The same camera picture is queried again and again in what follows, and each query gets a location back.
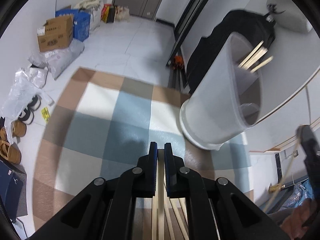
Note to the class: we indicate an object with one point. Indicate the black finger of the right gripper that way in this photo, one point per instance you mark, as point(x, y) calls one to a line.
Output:
point(310, 145)

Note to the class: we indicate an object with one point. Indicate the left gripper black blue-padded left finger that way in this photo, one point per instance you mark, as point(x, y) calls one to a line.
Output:
point(105, 209)

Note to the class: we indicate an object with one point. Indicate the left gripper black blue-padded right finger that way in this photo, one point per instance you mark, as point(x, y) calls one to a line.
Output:
point(216, 209)

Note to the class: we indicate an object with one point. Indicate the person's hand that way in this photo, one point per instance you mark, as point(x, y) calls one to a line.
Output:
point(293, 224)

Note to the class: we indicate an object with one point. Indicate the checkered brown blue mat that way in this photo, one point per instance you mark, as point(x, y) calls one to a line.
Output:
point(102, 124)

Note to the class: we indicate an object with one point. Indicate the white utensil holder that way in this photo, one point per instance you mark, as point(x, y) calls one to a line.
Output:
point(226, 102)

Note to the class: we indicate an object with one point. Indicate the navy Jordan shoe box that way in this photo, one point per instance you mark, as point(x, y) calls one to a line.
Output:
point(13, 190)

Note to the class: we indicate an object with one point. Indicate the tan boot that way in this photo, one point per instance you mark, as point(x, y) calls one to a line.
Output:
point(18, 130)
point(10, 153)

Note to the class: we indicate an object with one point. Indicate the yellow wrapper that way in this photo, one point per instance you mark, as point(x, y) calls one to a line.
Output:
point(45, 114)

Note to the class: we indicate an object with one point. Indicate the black white sneaker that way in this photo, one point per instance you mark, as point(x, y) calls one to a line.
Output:
point(26, 116)
point(35, 103)

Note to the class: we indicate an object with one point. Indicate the black backpack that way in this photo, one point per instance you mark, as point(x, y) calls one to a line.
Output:
point(254, 27)

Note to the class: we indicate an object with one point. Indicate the clear plastic bag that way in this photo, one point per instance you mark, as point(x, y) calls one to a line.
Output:
point(27, 84)

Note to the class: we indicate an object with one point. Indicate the orange object by doorframe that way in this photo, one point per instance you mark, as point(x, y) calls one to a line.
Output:
point(177, 62)

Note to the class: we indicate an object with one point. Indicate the grey plastic mail bag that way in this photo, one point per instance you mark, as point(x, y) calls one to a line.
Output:
point(57, 60)

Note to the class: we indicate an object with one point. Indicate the brown cardboard box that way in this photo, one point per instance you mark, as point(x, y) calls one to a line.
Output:
point(56, 33)

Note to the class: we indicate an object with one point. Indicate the blue cardboard box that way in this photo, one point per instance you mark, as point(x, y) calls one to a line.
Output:
point(81, 22)

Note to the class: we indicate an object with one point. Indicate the yellow black paper bag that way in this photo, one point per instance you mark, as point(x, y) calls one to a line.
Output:
point(108, 13)

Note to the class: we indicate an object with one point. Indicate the beige shopping bag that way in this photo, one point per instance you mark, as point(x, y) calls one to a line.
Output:
point(122, 13)

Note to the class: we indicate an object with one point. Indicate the cream tote bag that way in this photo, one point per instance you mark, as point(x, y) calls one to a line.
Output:
point(89, 4)

